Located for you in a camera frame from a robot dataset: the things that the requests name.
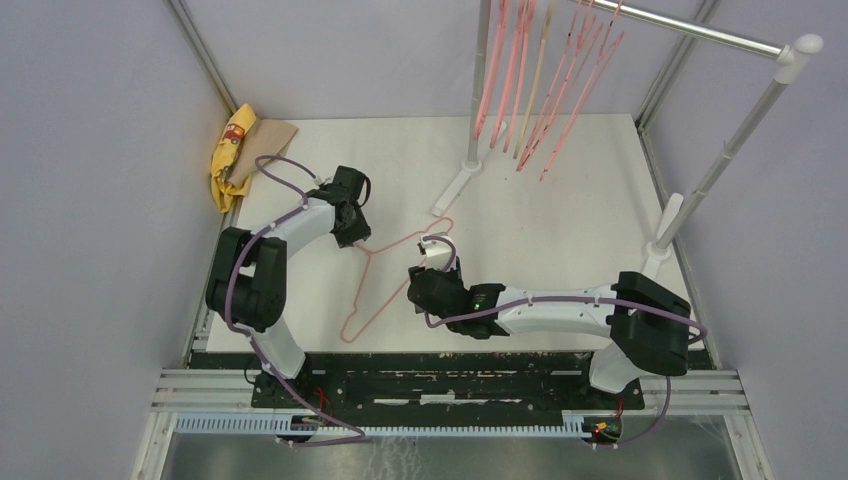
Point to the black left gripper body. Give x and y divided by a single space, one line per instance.
357 229

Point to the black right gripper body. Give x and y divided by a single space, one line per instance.
453 277

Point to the thin pink wire hanger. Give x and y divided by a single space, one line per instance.
379 285

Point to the thick pink plastic hanger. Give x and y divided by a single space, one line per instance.
492 66

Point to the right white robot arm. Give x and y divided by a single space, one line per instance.
649 327

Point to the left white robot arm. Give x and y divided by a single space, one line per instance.
247 284

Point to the beige cloth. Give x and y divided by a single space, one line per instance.
266 137

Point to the yellow printed cloth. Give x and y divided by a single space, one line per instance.
225 156

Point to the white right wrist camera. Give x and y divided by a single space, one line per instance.
435 247

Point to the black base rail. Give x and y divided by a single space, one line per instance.
451 389

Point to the white slotted cable duct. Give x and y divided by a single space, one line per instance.
290 425

